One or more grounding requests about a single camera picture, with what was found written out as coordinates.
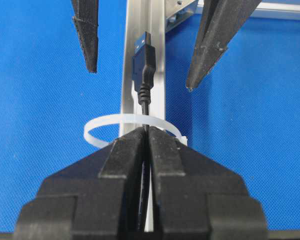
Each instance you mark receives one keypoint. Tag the blue table cloth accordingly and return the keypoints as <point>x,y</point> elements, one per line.
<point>245,114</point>

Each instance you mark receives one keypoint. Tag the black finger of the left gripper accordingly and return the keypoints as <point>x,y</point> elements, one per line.
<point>85,20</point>
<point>220,22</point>

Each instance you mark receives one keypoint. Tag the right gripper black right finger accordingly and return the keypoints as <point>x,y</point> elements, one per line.
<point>196,198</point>

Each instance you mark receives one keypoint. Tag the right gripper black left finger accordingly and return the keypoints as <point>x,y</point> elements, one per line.
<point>97,198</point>

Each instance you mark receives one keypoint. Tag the aluminium extrusion frame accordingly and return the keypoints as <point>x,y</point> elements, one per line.
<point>147,22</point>

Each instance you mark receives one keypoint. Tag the white zip tie loop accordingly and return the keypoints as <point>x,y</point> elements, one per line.
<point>128,118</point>

